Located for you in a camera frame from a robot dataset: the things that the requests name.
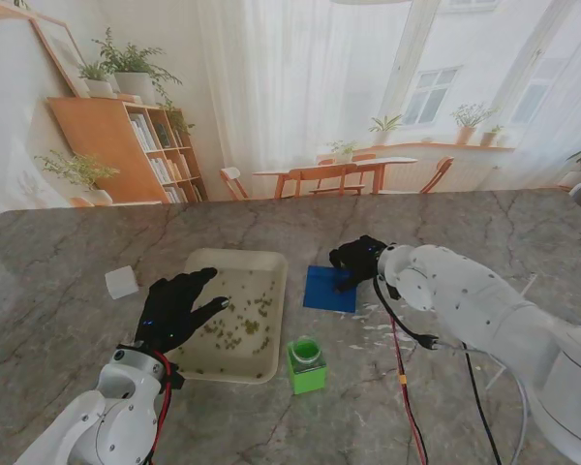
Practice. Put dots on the scattered green beans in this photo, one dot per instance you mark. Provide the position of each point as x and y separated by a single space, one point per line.
249 327

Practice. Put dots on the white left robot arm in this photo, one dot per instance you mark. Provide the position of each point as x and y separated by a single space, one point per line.
106 416

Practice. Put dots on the blue plastic scraper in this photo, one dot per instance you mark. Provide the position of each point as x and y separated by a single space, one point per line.
327 293

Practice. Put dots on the white square jar lid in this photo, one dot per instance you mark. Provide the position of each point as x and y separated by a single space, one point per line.
122 282

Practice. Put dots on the printed room backdrop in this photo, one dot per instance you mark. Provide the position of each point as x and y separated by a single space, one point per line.
290 97

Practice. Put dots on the green square jar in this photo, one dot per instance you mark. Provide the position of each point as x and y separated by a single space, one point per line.
307 375

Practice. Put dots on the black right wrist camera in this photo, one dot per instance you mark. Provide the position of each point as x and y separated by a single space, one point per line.
395 292

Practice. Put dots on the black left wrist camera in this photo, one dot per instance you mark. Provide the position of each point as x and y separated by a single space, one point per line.
175 377

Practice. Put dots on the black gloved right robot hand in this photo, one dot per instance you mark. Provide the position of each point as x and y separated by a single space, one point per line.
360 261

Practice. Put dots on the cream baking tray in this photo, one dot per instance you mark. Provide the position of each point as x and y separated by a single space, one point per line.
242 358

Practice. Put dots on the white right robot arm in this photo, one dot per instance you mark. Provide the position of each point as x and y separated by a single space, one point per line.
474 300

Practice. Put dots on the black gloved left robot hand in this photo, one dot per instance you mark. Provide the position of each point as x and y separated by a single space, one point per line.
174 310

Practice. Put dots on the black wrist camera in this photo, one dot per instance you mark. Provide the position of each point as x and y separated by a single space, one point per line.
175 377
395 292

